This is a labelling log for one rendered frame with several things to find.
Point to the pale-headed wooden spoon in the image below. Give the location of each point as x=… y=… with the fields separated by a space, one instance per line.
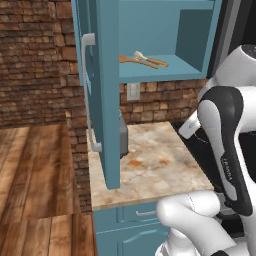
x=140 y=55

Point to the blue drawer front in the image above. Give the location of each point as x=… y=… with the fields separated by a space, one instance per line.
x=130 y=213

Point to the brown wooden spoon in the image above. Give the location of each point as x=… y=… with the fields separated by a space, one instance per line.
x=128 y=60

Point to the grey toaster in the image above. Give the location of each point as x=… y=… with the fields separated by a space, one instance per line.
x=123 y=138

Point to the blue open wall cabinet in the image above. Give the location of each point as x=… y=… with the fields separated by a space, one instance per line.
x=156 y=26

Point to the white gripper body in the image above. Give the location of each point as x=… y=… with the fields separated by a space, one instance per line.
x=189 y=126

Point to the dark grey range hood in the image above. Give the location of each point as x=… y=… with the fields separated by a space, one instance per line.
x=230 y=23

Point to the white wall outlet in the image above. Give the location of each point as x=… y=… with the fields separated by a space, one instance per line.
x=133 y=91

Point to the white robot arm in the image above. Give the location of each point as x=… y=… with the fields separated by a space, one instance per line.
x=218 y=133

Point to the black hob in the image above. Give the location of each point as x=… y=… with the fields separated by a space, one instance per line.
x=200 y=156

